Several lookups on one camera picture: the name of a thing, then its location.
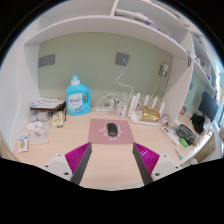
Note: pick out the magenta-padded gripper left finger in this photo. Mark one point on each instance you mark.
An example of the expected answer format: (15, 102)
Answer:
(63, 163)

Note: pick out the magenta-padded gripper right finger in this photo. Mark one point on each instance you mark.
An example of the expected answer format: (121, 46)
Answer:
(161, 165)

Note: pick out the black computer mouse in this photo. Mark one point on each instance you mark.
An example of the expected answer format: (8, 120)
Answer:
(112, 129)

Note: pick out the pink printed mouse pad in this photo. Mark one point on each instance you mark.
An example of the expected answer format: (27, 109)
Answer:
(98, 135)

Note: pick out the white green pen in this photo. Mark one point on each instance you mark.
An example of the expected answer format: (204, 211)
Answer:
(179, 153)

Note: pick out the white remote control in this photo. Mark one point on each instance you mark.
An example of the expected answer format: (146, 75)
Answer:
(170, 135)

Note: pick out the black zip pouch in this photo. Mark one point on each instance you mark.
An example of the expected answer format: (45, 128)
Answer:
(186, 134)

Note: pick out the clear plastic bags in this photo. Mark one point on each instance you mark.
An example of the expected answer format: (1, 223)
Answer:
(35, 131)

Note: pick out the yellow small box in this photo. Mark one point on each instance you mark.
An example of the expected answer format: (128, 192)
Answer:
(58, 119)

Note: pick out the small white jar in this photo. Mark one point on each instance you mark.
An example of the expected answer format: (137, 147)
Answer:
(165, 120)

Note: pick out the gold foil bag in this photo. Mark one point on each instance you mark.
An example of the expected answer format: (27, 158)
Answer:
(149, 115)

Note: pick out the white router with antennas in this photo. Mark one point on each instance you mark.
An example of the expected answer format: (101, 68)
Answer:
(135, 118)

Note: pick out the black bag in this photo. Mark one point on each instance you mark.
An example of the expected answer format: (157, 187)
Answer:
(198, 123)

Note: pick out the stack of booklets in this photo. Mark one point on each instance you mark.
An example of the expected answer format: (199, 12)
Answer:
(47, 104)

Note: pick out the blue detergent bottle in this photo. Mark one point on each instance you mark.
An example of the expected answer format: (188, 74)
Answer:
(76, 103)

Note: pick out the black computer monitor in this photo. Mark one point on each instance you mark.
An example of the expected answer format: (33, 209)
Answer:
(207, 106)

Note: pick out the white shelf unit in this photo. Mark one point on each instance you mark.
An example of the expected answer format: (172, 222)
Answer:
(100, 25)

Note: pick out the white wall plug adapter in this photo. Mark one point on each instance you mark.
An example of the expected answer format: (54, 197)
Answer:
(164, 69)

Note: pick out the grey blank wall plate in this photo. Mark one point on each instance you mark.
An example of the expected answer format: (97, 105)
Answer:
(46, 60)

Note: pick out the grey wall socket plate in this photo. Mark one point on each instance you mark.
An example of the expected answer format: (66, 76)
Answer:
(122, 59)

